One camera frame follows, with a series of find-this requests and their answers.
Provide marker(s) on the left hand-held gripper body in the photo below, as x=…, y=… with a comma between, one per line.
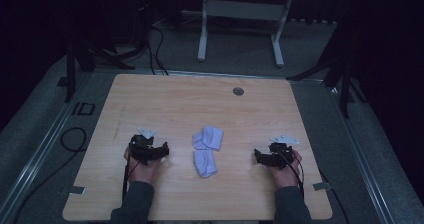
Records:
x=141, y=149

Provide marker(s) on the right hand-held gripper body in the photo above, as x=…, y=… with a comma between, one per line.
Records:
x=280, y=152

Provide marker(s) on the person's left hand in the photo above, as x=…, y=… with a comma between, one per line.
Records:
x=143, y=172

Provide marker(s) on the person's right hand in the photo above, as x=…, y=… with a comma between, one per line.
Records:
x=286, y=177

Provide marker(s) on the white sock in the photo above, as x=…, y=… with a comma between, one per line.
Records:
x=209, y=138
x=205, y=163

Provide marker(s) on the round grey table grommet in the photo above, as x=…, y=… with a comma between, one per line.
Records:
x=238, y=91

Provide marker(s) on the black floor marking tape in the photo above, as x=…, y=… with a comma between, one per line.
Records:
x=83, y=108

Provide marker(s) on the black tripod stand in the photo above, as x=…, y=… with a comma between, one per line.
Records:
x=70, y=70
x=345, y=84

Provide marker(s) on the white metal stand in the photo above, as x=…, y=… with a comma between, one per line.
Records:
x=245, y=10

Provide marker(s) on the metal floor rail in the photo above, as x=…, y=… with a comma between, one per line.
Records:
x=36, y=157
x=358, y=150

